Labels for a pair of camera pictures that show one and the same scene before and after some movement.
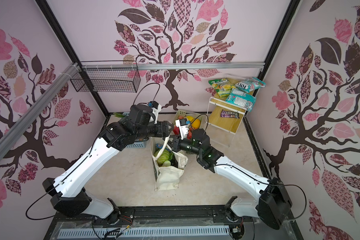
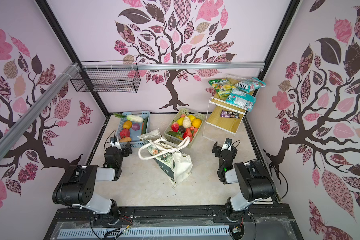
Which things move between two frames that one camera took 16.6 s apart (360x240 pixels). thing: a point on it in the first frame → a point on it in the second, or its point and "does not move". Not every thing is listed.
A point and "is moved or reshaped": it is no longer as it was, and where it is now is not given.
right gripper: [177, 145] → [218, 149]
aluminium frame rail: [6, 140] does not move
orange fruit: [196, 124] does not move
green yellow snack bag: [223, 87] does not move
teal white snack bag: [250, 84] does not move
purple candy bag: [229, 114] does not move
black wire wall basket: [107, 79] does not move
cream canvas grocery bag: [167, 177] is moved or reshaped
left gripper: [162, 126] → [124, 150]
